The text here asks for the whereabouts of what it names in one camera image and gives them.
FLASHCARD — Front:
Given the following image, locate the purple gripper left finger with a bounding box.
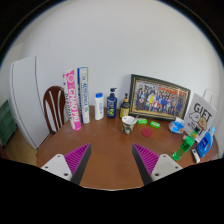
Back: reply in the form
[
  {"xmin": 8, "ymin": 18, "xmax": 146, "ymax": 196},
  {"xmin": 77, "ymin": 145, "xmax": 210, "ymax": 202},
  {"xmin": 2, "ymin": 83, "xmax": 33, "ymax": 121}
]
[{"xmin": 42, "ymin": 143, "xmax": 91, "ymax": 185}]

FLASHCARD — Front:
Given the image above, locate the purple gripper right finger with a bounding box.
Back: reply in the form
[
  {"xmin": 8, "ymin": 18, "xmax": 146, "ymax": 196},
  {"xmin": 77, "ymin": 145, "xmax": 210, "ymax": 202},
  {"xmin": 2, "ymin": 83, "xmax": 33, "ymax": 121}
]
[{"xmin": 132, "ymin": 143, "xmax": 182, "ymax": 185}]

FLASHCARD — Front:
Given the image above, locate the red round coaster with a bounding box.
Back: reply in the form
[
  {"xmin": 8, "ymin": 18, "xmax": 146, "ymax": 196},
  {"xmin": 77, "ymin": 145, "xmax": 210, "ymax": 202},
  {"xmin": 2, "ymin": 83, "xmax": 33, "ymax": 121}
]
[{"xmin": 141, "ymin": 128, "xmax": 153, "ymax": 137}]

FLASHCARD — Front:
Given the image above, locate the green soap bar right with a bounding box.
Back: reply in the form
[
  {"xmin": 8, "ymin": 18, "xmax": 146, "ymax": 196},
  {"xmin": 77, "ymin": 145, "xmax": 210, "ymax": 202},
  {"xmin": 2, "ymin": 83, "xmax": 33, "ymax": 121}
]
[{"xmin": 149, "ymin": 121, "xmax": 160, "ymax": 129}]

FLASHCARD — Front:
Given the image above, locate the green soap bar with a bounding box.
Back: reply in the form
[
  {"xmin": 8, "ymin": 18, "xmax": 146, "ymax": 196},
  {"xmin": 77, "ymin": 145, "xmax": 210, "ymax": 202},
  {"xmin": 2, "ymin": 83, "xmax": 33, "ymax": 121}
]
[
  {"xmin": 137, "ymin": 118, "xmax": 148, "ymax": 124},
  {"xmin": 149, "ymin": 121, "xmax": 160, "ymax": 129}
]

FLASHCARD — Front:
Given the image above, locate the green plastic bottle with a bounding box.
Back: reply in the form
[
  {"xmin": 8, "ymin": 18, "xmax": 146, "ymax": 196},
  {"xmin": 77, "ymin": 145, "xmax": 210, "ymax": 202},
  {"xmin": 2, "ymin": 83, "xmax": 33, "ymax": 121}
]
[{"xmin": 172, "ymin": 127, "xmax": 199, "ymax": 161}]

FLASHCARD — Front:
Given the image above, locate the small white device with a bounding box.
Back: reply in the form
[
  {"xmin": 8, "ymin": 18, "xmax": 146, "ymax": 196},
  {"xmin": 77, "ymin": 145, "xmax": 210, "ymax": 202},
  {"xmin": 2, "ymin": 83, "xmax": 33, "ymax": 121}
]
[{"xmin": 192, "ymin": 149, "xmax": 200, "ymax": 163}]

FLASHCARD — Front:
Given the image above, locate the blue tissue packet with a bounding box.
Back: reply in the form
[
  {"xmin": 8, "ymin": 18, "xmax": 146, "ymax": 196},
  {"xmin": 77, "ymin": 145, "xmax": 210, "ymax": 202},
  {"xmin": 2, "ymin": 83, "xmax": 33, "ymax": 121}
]
[{"xmin": 168, "ymin": 121, "xmax": 184, "ymax": 134}]

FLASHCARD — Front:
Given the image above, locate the green soap bar left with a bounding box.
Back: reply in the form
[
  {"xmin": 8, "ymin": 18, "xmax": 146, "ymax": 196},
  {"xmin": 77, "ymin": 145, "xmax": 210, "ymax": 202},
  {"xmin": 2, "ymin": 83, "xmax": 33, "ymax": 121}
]
[{"xmin": 137, "ymin": 118, "xmax": 148, "ymax": 124}]

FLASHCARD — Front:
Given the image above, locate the patterned paper cup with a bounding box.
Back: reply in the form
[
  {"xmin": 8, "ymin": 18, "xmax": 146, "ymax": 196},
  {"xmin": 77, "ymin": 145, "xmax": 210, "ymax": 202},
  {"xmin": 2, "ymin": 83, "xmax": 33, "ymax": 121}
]
[{"xmin": 122, "ymin": 116, "xmax": 137, "ymax": 134}]

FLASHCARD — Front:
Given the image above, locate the amber pump bottle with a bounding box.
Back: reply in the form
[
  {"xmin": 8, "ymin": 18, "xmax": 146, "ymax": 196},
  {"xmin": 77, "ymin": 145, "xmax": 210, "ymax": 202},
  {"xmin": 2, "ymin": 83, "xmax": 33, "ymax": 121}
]
[{"xmin": 120, "ymin": 94, "xmax": 130, "ymax": 118}]

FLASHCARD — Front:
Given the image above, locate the framed group photo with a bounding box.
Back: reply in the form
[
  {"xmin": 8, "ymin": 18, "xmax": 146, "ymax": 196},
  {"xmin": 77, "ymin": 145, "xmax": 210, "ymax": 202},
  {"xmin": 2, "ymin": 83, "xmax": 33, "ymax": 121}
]
[{"xmin": 129, "ymin": 74, "xmax": 191, "ymax": 121}]

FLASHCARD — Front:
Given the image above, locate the wooden chair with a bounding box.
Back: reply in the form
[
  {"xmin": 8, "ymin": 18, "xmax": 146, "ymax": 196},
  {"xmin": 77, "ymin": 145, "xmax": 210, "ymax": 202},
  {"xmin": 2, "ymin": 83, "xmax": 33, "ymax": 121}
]
[{"xmin": 43, "ymin": 86, "xmax": 65, "ymax": 134}]

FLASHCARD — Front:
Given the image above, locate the white lotion bottle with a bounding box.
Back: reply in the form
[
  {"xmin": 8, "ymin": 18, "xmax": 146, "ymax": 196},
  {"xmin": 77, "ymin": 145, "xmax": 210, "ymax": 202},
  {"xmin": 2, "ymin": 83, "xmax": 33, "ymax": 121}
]
[{"xmin": 95, "ymin": 93, "xmax": 104, "ymax": 120}]

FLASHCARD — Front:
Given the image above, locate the white gift paper bag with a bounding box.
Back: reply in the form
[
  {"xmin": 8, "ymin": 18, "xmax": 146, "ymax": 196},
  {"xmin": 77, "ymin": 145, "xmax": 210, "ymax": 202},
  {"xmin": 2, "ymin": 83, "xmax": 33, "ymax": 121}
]
[{"xmin": 184, "ymin": 94, "xmax": 217, "ymax": 142}]

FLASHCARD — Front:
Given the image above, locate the white refrigerator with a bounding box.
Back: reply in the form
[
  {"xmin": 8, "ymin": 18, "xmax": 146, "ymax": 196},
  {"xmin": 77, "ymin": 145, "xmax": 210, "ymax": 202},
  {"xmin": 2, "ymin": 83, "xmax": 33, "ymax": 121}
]
[{"xmin": 9, "ymin": 56, "xmax": 49, "ymax": 149}]

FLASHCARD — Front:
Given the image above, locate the dark blue pump bottle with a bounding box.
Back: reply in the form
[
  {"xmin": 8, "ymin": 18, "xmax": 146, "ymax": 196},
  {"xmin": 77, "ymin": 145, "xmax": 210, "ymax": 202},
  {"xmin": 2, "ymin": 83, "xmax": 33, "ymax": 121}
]
[{"xmin": 107, "ymin": 88, "xmax": 117, "ymax": 119}]

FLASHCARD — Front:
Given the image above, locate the green crate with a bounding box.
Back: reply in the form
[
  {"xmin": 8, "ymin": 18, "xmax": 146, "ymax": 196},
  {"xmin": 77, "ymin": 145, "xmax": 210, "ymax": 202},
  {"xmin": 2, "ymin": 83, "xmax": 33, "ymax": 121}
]
[{"xmin": 0, "ymin": 101, "xmax": 17, "ymax": 146}]

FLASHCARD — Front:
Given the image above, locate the pink shuttlecock tube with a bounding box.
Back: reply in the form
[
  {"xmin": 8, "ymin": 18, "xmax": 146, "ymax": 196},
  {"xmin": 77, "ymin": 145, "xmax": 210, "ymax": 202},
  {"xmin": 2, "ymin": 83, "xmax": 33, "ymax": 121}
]
[{"xmin": 63, "ymin": 70, "xmax": 81, "ymax": 131}]

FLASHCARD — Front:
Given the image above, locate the blue white shuttlecock tube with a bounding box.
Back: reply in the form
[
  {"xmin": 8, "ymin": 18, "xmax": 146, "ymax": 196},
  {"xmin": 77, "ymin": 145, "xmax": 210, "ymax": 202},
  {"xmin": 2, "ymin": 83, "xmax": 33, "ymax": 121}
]
[{"xmin": 78, "ymin": 67, "xmax": 90, "ymax": 124}]

